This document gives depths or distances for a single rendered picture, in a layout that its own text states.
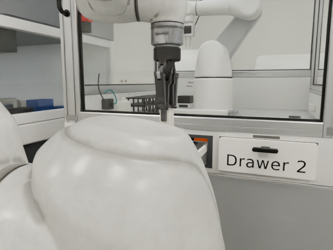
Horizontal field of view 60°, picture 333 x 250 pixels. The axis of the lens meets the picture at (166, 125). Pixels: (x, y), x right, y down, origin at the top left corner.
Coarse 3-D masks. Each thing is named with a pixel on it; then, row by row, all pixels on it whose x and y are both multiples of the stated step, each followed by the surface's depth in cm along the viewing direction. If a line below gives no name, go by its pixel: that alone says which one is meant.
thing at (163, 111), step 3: (159, 105) 77; (162, 105) 76; (162, 108) 78; (165, 108) 78; (162, 111) 78; (165, 111) 78; (162, 114) 79; (165, 114) 78; (162, 117) 79; (165, 117) 78; (162, 120) 79; (165, 120) 79
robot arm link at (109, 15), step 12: (84, 0) 73; (96, 0) 71; (108, 0) 70; (120, 0) 71; (132, 0) 73; (84, 12) 76; (96, 12) 74; (108, 12) 74; (120, 12) 74; (132, 12) 75
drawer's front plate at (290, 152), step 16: (224, 144) 94; (240, 144) 92; (256, 144) 90; (272, 144) 88; (288, 144) 87; (304, 144) 85; (224, 160) 94; (256, 160) 91; (272, 160) 89; (288, 160) 87; (304, 160) 86; (288, 176) 88; (304, 176) 86
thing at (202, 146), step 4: (192, 140) 106; (196, 144) 105; (200, 144) 104; (204, 144) 104; (200, 148) 94; (204, 148) 95; (200, 152) 90; (204, 152) 95; (204, 156) 94; (204, 160) 95; (204, 164) 95
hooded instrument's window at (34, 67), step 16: (0, 32) 128; (16, 32) 136; (0, 48) 128; (16, 48) 136; (32, 48) 145; (48, 48) 155; (0, 64) 129; (16, 64) 137; (32, 64) 145; (48, 64) 155; (0, 80) 129; (16, 80) 137; (32, 80) 146; (48, 80) 156; (0, 96) 130; (16, 96) 137; (32, 96) 146; (48, 96) 156; (16, 112) 138
